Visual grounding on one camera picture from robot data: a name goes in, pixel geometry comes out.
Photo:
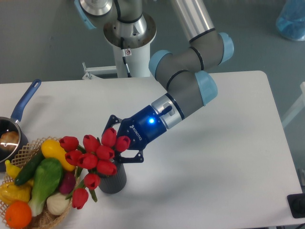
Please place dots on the yellow banana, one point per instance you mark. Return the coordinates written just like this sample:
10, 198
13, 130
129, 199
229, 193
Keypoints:
11, 169

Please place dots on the brown bread in pan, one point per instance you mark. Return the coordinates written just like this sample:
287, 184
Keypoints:
9, 141

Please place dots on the yellow corn cob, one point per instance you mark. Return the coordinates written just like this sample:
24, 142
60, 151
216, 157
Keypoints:
10, 193

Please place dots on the green bok choy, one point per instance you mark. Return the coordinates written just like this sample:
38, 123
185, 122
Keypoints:
46, 180

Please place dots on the purple red radish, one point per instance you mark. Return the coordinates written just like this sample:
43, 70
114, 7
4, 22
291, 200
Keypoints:
68, 183

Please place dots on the woven wicker basket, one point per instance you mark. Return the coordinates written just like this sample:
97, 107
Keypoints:
45, 220

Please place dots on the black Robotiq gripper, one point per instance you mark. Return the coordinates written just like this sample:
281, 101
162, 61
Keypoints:
141, 128

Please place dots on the red tulip bouquet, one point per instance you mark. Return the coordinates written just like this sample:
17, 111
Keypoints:
96, 156

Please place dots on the orange fruit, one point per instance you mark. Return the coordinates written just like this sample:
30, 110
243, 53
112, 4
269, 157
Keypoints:
18, 215

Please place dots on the yellow squash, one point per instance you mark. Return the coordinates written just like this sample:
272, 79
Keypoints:
51, 149

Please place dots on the white garlic bulb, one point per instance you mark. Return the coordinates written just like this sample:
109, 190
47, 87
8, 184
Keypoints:
57, 203

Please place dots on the dark grey ribbed vase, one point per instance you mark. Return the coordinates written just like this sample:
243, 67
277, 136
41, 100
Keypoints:
115, 183

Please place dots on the white frame at right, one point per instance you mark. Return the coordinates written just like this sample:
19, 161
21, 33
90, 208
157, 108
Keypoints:
295, 108

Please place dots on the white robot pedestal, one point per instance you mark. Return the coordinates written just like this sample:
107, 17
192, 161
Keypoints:
131, 45

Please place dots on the dark green cucumber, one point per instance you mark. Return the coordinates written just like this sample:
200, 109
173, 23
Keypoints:
28, 171

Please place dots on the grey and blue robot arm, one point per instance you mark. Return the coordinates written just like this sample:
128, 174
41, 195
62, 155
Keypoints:
184, 76

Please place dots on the blue plastic bag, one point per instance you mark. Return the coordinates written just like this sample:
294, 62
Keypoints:
291, 21

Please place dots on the blue handled saucepan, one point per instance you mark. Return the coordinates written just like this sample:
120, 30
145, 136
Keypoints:
12, 123

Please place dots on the black device at edge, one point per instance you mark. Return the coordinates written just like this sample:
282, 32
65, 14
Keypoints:
297, 205

